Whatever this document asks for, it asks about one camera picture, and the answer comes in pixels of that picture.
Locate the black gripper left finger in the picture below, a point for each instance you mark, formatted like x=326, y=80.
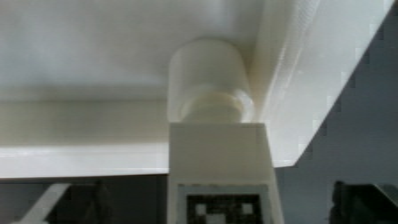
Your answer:
x=72, y=204

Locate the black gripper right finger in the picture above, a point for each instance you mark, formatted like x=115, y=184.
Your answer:
x=365, y=204

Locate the white table leg with tag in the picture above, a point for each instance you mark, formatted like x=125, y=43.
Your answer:
x=223, y=185

